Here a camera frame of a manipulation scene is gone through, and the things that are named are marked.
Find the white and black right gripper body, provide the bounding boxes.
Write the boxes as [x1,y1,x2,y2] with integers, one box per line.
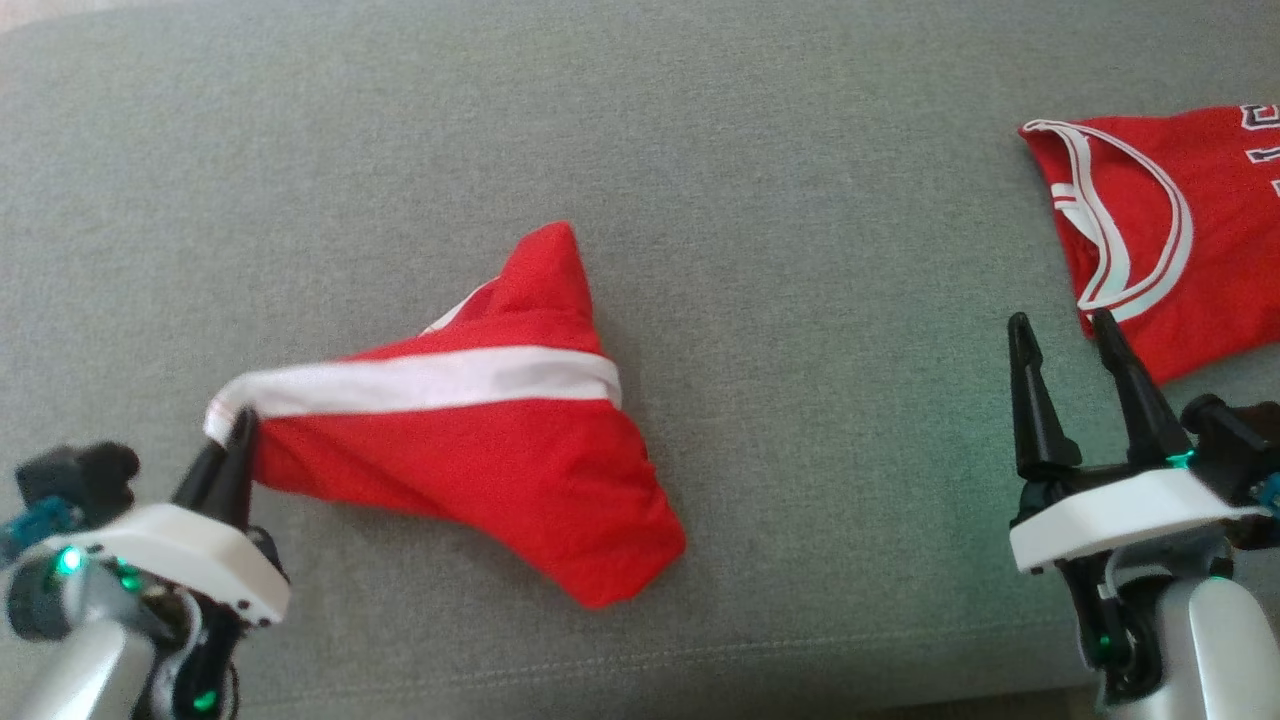
[1008,455,1268,574]

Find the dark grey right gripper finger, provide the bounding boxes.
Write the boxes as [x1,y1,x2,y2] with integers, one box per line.
[1007,312,1084,480]
[1090,308,1193,469]

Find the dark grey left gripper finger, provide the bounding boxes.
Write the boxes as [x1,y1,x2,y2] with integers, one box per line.
[172,440,233,511]
[222,407,263,531]

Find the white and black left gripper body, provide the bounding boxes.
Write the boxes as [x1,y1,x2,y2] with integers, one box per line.
[33,502,292,630]

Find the red jersey with white trim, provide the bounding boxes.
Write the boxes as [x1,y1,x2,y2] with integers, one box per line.
[1018,100,1280,386]

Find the red shorts with white band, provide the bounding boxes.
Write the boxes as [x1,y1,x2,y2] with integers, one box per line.
[203,221,688,610]

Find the black left cable teal plug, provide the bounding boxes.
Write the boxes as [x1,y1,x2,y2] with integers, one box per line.
[0,497,79,567]

